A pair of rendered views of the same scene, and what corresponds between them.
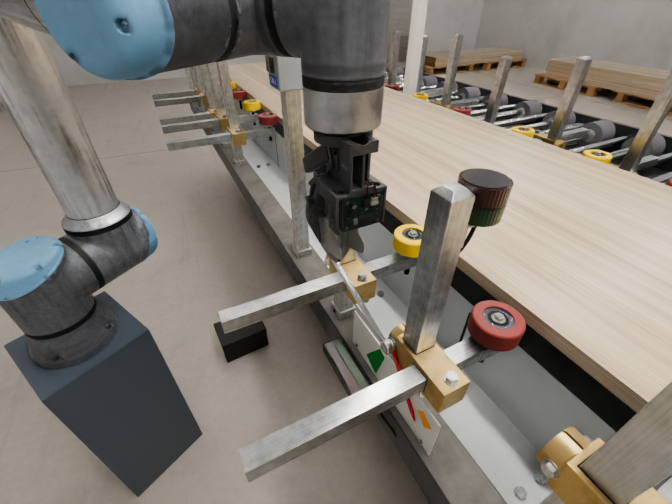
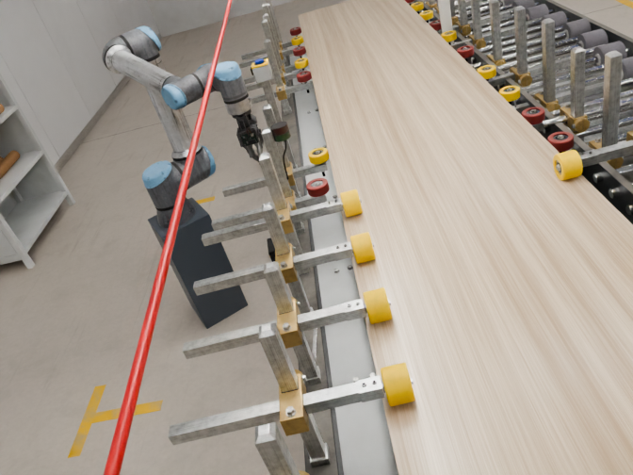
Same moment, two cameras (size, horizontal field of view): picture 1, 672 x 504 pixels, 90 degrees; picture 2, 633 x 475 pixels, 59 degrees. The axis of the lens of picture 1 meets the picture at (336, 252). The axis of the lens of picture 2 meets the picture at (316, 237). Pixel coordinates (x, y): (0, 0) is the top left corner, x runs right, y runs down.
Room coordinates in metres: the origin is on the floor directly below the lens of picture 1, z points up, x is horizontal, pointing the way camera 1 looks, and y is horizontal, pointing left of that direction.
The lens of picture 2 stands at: (-1.19, -1.16, 1.87)
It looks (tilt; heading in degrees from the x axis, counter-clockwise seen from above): 34 degrees down; 32
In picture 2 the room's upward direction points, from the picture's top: 17 degrees counter-clockwise
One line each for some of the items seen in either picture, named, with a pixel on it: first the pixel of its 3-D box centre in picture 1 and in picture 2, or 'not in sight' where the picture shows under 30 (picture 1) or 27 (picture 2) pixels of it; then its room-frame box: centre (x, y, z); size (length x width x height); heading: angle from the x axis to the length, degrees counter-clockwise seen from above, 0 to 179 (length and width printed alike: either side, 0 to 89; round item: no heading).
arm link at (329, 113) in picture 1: (345, 107); (239, 105); (0.41, -0.01, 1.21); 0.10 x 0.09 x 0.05; 117
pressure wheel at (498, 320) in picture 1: (489, 339); (320, 195); (0.36, -0.26, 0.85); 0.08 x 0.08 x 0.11
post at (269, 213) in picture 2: not in sight; (290, 271); (-0.11, -0.36, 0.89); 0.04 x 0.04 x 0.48; 27
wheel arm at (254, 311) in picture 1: (329, 286); (274, 179); (0.50, 0.01, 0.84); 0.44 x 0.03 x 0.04; 117
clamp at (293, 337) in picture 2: not in sight; (289, 320); (-0.35, -0.48, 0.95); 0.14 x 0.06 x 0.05; 27
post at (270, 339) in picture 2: not in sight; (298, 404); (-0.55, -0.58, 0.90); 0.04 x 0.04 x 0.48; 27
